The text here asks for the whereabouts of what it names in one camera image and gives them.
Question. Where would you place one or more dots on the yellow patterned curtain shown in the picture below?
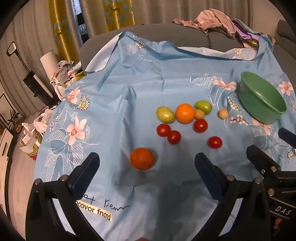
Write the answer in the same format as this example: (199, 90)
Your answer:
(118, 14)
(64, 27)

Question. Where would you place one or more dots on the blue floral bed sheet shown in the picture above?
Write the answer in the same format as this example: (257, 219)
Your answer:
(138, 92)

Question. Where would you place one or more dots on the black stick vacuum cleaner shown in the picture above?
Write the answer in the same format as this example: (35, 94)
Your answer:
(32, 83)

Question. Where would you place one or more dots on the pile of mixed clothes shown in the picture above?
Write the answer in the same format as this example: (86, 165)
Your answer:
(64, 73)

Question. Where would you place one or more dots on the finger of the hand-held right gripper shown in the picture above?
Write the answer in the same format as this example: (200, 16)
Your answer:
(288, 138)
(261, 160)

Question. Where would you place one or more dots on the yellowish green fruit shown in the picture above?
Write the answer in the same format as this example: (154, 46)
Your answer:
(165, 114)

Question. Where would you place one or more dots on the yellow and white box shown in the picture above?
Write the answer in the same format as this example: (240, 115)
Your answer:
(31, 146)

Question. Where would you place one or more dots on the bright orange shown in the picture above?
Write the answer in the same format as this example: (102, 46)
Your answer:
(185, 113)

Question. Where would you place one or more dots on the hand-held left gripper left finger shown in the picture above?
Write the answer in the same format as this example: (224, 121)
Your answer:
(86, 172)

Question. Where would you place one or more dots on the purple crumpled garment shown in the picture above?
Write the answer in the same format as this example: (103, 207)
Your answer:
(246, 32)

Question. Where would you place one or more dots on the grey sofa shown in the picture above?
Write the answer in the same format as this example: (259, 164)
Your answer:
(150, 31)

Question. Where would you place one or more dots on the white plastic bags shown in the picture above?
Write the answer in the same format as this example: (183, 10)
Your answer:
(39, 125)

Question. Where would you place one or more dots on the green plastic bowl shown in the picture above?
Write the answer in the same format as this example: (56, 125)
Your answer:
(259, 111)

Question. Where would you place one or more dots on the deep green fruit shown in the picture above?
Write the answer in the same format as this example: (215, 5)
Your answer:
(203, 106)

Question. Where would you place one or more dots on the white low cabinet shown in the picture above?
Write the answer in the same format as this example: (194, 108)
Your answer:
(5, 143)

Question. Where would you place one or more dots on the pink crumpled garment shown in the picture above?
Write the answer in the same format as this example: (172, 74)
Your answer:
(215, 18)

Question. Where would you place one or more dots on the dark reddish tangerine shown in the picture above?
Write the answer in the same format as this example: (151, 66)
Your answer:
(141, 158)

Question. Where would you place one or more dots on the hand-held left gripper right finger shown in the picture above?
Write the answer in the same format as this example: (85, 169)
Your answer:
(205, 177)

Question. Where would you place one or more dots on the small yellow fruit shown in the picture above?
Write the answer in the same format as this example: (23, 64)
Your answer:
(199, 115)
(223, 114)

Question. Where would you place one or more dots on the red cherry tomato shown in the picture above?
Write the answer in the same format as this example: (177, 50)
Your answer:
(174, 137)
(163, 130)
(215, 142)
(200, 125)

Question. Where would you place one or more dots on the beige pleated curtain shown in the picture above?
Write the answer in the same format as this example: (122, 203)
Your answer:
(173, 10)

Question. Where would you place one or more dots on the small potted plant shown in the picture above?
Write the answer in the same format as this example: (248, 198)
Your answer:
(13, 120)

